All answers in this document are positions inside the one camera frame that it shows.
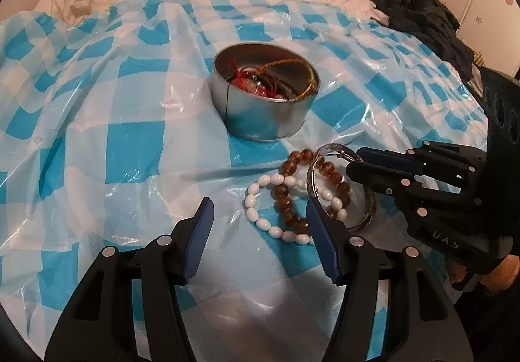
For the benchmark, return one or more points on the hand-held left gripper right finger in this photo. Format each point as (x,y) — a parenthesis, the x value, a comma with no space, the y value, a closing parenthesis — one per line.
(325,240)

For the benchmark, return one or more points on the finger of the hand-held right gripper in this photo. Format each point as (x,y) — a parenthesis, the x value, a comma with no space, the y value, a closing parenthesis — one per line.
(373,175)
(386,159)

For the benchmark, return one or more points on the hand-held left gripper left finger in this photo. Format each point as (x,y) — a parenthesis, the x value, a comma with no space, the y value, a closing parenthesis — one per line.
(199,240)

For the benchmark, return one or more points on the person's right hand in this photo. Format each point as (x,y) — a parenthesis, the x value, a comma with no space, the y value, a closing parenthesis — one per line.
(501,276)

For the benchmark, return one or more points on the round metal tin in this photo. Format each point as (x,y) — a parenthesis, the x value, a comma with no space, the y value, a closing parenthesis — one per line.
(260,118)

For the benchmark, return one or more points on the black clothing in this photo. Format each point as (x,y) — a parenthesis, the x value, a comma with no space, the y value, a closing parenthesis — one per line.
(426,20)

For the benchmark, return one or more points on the silver bangle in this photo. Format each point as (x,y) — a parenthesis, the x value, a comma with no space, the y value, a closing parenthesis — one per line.
(367,211)

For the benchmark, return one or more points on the blue white checkered plastic sheet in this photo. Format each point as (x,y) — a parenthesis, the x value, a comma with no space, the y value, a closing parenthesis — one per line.
(122,142)

